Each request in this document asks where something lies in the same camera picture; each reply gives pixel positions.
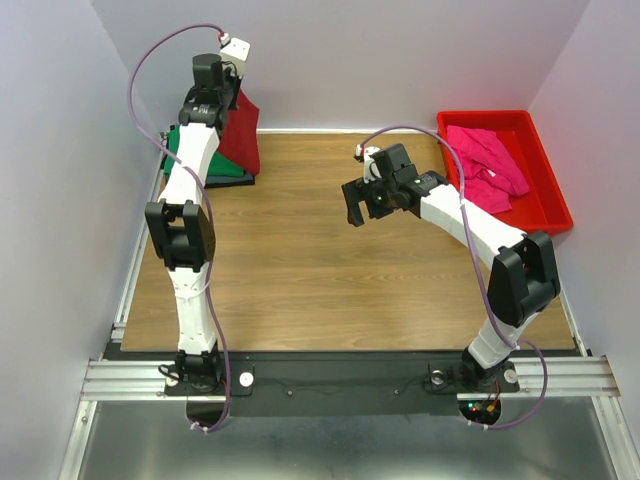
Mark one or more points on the folded green t shirt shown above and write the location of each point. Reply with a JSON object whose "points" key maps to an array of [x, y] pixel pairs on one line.
{"points": [[219, 164]]}

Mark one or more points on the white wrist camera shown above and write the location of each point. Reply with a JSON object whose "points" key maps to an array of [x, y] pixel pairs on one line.
{"points": [[235, 51], [364, 155]]}

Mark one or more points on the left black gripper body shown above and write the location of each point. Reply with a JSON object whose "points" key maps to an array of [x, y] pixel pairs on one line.
{"points": [[232, 93]]}

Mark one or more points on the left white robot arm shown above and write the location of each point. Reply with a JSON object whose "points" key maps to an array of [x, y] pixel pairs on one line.
{"points": [[179, 223]]}

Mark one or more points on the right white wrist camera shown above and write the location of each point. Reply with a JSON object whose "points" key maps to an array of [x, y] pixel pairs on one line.
{"points": [[364, 155]]}

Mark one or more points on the pink t shirt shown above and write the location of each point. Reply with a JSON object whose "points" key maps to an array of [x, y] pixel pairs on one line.
{"points": [[492, 177]]}

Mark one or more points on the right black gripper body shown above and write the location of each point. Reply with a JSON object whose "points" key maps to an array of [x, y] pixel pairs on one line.
{"points": [[355, 198]]}

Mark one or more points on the dark red t shirt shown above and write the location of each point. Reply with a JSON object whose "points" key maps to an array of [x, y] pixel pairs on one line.
{"points": [[239, 142]]}

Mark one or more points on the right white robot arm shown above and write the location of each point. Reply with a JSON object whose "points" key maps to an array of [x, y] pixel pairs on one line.
{"points": [[523, 278]]}

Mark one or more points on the aluminium rail frame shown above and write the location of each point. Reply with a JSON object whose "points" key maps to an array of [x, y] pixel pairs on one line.
{"points": [[291, 275]]}

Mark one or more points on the red plastic bin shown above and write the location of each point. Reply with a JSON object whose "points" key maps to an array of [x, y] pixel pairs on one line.
{"points": [[544, 207]]}

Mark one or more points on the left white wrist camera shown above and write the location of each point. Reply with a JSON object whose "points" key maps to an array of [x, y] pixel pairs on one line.
{"points": [[235, 51]]}

